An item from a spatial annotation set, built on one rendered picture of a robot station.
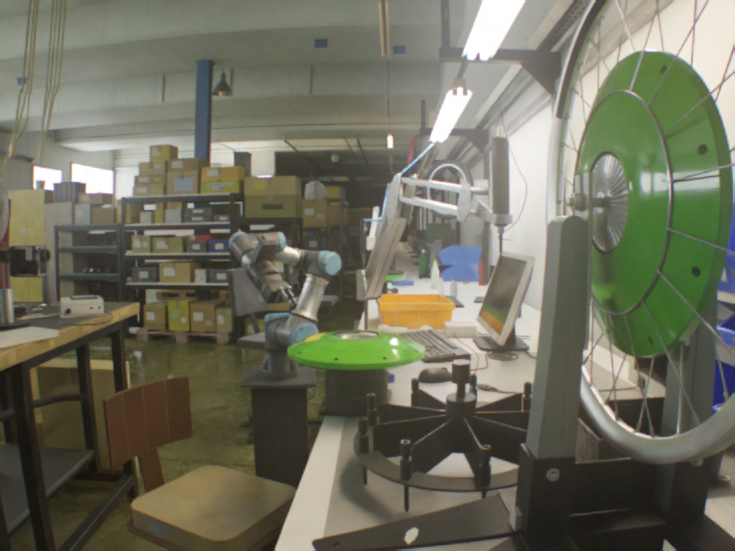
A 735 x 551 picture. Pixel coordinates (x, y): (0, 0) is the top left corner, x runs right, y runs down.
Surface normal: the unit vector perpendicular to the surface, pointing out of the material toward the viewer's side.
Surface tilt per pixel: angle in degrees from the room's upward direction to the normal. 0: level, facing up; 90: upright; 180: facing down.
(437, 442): 90
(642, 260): 98
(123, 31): 90
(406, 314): 94
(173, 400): 90
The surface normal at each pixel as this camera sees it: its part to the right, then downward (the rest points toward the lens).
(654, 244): -0.97, 0.11
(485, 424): -0.73, 0.11
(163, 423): 0.85, 0.04
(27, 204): -0.04, 0.08
